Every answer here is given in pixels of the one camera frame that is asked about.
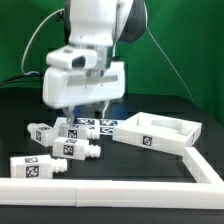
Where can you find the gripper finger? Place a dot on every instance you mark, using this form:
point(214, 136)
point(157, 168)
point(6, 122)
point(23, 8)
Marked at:
point(70, 115)
point(101, 110)

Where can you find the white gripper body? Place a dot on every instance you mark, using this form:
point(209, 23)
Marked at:
point(63, 88)

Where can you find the white square tabletop tray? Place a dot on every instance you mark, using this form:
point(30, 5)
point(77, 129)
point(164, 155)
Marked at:
point(160, 133)

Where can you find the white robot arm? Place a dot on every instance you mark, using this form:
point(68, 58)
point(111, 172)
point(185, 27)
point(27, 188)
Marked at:
point(99, 25)

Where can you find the white sheet with tags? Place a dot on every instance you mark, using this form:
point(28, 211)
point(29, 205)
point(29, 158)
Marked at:
point(106, 125)

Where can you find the white L-shaped obstacle fence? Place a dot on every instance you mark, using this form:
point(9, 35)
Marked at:
point(206, 192)

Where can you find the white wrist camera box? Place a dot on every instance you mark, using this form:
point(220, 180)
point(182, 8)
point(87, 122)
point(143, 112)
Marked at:
point(69, 58)

